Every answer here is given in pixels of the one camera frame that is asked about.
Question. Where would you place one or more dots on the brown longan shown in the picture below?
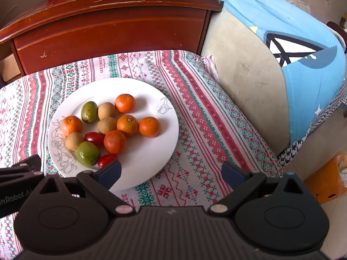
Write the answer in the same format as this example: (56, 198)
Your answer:
(74, 141)
(106, 125)
(106, 110)

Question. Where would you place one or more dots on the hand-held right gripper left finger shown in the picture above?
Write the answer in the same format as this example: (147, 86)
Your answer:
(109, 174)

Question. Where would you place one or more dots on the green jujube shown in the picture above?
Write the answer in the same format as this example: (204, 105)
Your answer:
(87, 153)
(89, 111)

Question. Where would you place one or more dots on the dark wooden cabinet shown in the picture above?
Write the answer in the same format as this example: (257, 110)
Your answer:
(108, 29)

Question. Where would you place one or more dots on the open cardboard box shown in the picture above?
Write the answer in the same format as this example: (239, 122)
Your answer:
(9, 67)

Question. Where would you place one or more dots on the white plate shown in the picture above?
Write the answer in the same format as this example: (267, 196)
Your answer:
(151, 157)

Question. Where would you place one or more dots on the red cherry tomato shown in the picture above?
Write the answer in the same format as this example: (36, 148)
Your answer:
(107, 160)
(94, 138)

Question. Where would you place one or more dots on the patterned striped tablecloth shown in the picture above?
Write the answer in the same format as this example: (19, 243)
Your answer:
(206, 130)

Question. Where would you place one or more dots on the dark wooden chair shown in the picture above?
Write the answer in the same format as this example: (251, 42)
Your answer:
(338, 32)

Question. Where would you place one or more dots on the orange smiley bin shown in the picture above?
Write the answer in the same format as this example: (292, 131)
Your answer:
(322, 184)

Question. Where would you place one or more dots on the blue printed blanket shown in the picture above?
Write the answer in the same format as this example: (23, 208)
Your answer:
(271, 24)

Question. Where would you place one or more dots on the small orange tangerine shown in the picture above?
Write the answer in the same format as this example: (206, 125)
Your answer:
(149, 126)
(115, 141)
(127, 125)
(71, 125)
(125, 103)

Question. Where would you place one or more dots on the black and white houndstooth cloth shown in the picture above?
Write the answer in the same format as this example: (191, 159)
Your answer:
(320, 124)

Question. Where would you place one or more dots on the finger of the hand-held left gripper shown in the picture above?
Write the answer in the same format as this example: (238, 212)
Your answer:
(24, 178)
(32, 162)

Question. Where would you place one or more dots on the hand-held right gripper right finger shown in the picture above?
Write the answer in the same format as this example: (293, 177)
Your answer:
(231, 174)

